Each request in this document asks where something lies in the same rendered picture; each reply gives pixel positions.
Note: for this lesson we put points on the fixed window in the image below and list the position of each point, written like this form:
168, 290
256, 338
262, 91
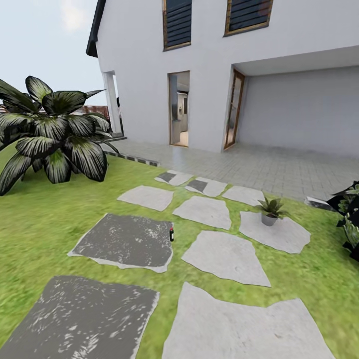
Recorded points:
179, 84

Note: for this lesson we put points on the door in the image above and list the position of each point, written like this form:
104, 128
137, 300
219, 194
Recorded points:
234, 106

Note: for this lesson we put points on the pot plant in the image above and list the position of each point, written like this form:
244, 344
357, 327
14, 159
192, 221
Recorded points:
270, 211

